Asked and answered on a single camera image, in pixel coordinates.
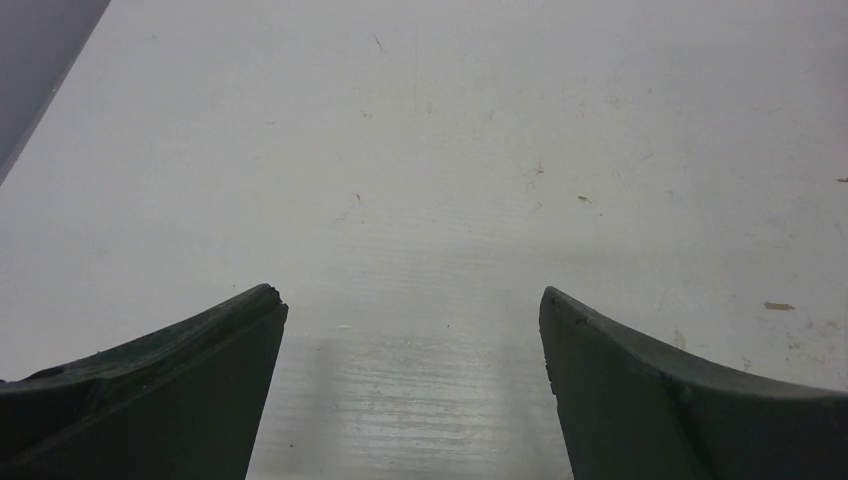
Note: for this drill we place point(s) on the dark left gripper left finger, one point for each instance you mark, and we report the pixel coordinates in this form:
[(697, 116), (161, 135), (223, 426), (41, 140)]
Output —
[(183, 402)]

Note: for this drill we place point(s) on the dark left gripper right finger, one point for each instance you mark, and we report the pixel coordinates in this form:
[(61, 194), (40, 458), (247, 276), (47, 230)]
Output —
[(633, 407)]

